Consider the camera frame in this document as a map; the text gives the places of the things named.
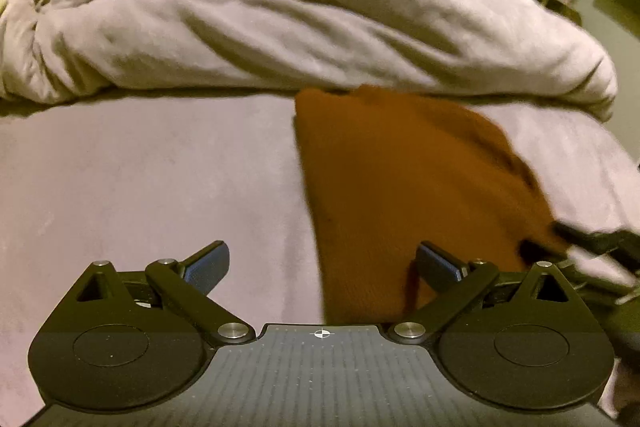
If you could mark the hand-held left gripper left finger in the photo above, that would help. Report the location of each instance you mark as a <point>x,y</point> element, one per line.
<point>210,264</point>

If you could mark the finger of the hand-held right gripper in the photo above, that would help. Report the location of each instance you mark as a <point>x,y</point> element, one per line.
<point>542,249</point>
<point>595,238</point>

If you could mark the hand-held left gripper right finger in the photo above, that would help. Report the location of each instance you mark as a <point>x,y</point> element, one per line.
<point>440,264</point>

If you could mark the rust brown shirt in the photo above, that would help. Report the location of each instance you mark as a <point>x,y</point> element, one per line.
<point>400,187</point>

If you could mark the lilac grey bed sheet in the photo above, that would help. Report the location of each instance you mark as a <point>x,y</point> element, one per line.
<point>150,187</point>

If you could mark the gold side table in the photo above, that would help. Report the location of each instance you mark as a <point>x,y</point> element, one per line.
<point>555,2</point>

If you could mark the grey crumpled duvet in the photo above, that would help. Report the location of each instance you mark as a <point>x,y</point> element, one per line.
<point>300,22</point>

